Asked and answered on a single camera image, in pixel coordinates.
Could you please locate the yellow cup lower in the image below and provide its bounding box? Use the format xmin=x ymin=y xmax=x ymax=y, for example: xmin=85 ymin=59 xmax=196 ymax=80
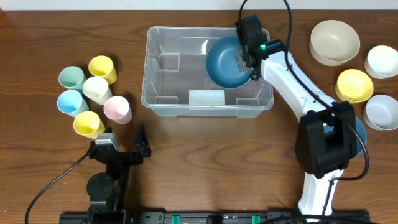
xmin=73 ymin=111 xmax=105 ymax=139

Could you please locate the beige large bowl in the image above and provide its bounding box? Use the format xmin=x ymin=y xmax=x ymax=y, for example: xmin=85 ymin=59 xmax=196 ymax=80
xmin=309 ymin=20 xmax=361 ymax=67

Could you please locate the green cup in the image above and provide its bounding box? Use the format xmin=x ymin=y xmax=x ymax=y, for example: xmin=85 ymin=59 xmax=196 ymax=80
xmin=58 ymin=66 xmax=86 ymax=94

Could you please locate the pink cup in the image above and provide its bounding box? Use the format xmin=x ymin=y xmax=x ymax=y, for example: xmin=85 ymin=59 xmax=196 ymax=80
xmin=103 ymin=96 xmax=132 ymax=124

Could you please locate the light grey small bowl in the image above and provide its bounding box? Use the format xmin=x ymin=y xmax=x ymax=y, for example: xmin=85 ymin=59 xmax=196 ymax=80
xmin=363 ymin=95 xmax=397 ymax=131

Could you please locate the clear plastic storage bin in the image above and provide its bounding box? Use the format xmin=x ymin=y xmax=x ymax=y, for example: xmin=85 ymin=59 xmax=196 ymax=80
xmin=141 ymin=26 xmax=274 ymax=118

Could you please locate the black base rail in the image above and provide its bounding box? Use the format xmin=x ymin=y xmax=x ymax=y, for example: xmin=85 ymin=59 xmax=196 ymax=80
xmin=58 ymin=210 xmax=371 ymax=224

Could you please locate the dark blue bowl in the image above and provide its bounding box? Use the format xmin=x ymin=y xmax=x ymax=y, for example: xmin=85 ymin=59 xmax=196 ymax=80
xmin=356 ymin=117 xmax=367 ymax=157
xmin=205 ymin=36 xmax=252 ymax=89

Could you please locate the cream cup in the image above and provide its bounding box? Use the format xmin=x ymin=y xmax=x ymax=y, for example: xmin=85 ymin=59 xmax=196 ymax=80
xmin=83 ymin=77 xmax=113 ymax=105

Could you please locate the yellow cup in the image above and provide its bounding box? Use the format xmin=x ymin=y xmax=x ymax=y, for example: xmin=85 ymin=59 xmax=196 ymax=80
xmin=88 ymin=55 xmax=118 ymax=85
xmin=73 ymin=111 xmax=105 ymax=139

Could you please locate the yellow cup upper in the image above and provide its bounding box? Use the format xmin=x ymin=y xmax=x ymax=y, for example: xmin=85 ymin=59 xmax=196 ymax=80
xmin=88 ymin=55 xmax=118 ymax=85

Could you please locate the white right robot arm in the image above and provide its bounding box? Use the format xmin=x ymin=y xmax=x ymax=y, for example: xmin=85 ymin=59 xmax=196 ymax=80
xmin=235 ymin=16 xmax=361 ymax=215

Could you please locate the yellow small bowl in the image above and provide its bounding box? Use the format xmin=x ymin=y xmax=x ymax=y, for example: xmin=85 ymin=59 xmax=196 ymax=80
xmin=335 ymin=69 xmax=374 ymax=104

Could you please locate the light blue cup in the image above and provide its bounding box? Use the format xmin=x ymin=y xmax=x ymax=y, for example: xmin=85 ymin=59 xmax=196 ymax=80
xmin=57 ymin=90 xmax=89 ymax=118

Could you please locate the white small bowl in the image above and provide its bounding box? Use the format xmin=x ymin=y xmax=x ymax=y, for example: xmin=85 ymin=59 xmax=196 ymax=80
xmin=364 ymin=45 xmax=397 ymax=79

